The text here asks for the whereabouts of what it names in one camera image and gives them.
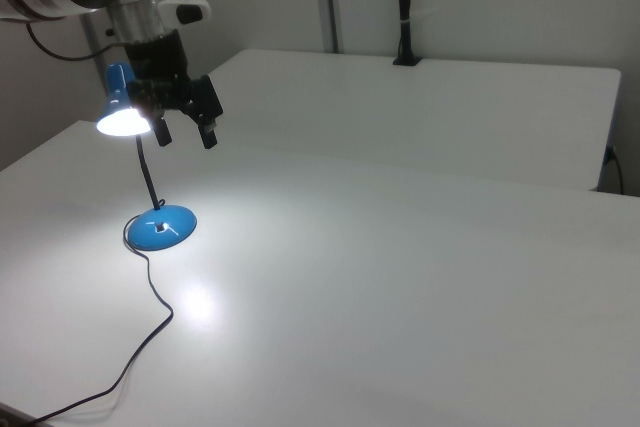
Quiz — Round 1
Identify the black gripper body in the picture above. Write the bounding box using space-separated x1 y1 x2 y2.
122 28 225 122

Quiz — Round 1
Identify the blue desk lamp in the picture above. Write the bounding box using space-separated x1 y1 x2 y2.
95 63 199 252

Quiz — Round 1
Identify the black camera pole with clamp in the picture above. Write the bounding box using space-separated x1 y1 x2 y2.
392 0 424 68

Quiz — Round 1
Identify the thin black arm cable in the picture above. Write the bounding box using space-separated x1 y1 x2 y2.
25 21 124 61

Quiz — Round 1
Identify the black lamp power cord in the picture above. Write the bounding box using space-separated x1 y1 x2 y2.
29 216 175 423

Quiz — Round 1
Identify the black cable at table edge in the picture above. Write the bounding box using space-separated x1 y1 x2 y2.
606 145 627 196

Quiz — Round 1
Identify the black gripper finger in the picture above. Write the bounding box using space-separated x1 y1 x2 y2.
196 114 220 150
153 114 174 149

